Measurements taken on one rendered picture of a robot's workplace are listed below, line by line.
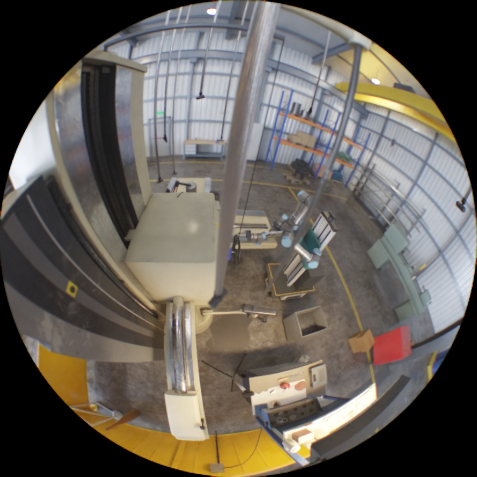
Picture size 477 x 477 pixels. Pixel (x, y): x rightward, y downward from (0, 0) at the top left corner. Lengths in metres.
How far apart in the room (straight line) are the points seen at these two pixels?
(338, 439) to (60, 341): 1.19
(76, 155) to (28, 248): 0.38
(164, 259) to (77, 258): 0.52
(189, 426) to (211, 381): 1.42
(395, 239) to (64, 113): 6.16
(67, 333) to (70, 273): 0.24
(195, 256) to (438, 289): 9.52
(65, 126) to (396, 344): 4.58
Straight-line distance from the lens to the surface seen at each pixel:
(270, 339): 2.85
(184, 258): 0.95
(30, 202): 0.62
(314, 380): 2.06
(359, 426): 1.08
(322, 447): 0.97
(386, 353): 4.09
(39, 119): 0.73
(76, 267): 0.75
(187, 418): 1.41
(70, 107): 0.76
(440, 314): 9.78
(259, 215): 3.24
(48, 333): 0.69
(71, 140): 0.74
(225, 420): 2.96
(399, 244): 5.64
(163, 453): 2.54
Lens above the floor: 2.67
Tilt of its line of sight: 47 degrees down
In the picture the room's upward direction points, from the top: 13 degrees clockwise
